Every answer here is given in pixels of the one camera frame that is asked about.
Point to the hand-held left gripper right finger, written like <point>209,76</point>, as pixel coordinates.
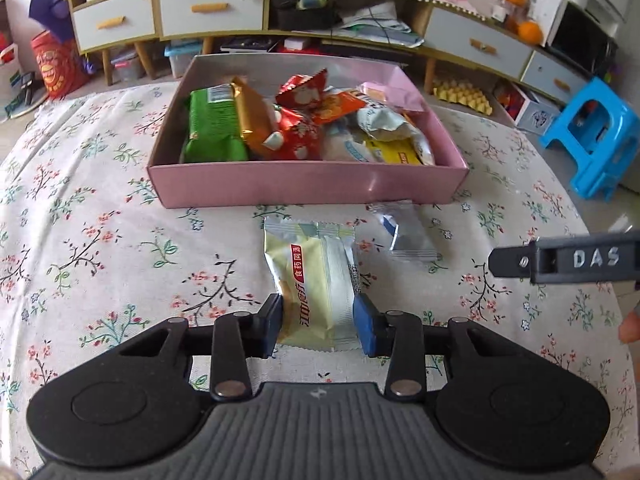
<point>362,325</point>

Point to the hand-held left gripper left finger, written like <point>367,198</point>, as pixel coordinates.
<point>272,325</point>

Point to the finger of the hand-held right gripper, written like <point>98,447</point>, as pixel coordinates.
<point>560,260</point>

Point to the pale yellow snack packet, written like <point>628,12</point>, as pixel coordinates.
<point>310,280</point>

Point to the silver blue snack packet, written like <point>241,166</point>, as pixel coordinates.
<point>407,232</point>

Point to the pink cardboard box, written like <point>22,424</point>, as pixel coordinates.
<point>310,185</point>

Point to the clear white blue snack packet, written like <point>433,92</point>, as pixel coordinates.
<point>345,147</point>

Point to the person's right hand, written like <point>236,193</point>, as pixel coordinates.
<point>631,327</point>

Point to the white printed carton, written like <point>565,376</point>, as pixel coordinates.
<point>537,115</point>

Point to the blue plastic stool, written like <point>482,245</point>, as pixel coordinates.
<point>600,110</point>

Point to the yellow foam egg crate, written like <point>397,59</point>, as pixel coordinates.
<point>462,95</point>

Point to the red white candy packet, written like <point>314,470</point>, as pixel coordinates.
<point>300,87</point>
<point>300,135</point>

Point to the white grey snack packet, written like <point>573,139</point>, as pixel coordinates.
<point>385,122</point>

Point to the floral printed tablecloth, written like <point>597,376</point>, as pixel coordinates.
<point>100,210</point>

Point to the green snack packet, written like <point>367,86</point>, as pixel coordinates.
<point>210,125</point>

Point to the gold snack packet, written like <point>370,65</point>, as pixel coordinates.
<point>252,115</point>

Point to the black microwave oven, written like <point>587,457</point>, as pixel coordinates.
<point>580,40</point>

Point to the orange snack packet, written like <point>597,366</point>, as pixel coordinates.
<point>335,105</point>

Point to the low wooden television cabinet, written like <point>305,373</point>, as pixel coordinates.
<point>475,45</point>

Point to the pink snack packet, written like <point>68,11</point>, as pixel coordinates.
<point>395,95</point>

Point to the blue lid storage bin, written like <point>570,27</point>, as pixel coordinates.
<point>182,60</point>

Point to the black keyboard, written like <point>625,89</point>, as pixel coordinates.
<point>247,45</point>

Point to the small clear storage bin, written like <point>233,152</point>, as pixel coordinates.
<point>127,65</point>

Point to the white green plastic bags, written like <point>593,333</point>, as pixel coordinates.
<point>380,20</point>

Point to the black bag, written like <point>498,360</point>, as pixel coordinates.
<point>305,15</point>

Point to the tall wooden cabinet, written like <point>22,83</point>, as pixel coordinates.
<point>210,10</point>

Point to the purple hat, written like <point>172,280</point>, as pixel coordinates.
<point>47,5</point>

